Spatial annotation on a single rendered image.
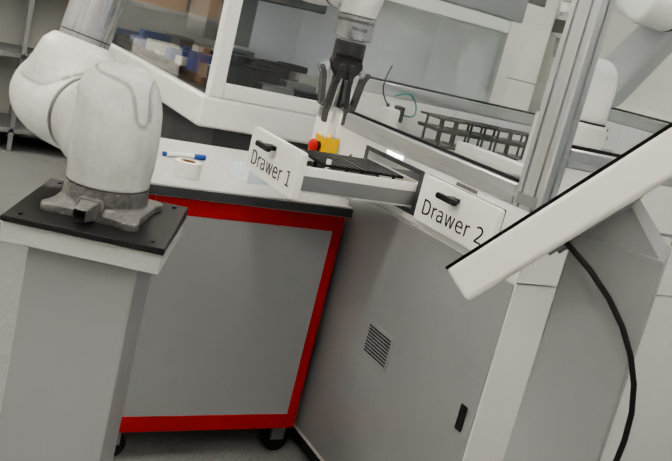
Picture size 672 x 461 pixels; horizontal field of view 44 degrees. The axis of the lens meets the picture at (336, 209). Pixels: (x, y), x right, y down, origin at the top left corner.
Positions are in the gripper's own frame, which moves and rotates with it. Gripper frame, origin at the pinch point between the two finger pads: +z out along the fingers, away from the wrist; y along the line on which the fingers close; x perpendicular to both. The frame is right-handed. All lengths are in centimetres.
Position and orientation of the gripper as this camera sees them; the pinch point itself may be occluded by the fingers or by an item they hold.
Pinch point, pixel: (332, 123)
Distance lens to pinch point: 201.2
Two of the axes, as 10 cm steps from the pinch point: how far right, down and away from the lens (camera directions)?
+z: -2.3, 9.5, 2.1
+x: -2.9, -2.7, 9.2
